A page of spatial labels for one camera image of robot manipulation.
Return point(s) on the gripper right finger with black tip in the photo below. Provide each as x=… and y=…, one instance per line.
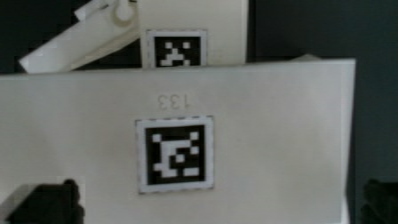
x=379, y=211

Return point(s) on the gripper left finger with black tip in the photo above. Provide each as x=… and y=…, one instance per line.
x=44, y=204

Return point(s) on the white cabinet top block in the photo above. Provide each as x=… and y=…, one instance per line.
x=203, y=145

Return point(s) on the white cabinet body box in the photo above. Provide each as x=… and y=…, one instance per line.
x=191, y=32

